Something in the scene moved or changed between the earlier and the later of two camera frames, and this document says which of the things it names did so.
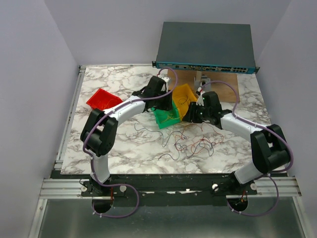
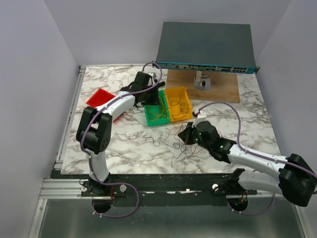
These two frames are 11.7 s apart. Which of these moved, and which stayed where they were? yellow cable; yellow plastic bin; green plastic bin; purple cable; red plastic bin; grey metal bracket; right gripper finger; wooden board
Moved: green plastic bin; yellow cable; yellow plastic bin; purple cable; right gripper finger
Stayed: wooden board; red plastic bin; grey metal bracket
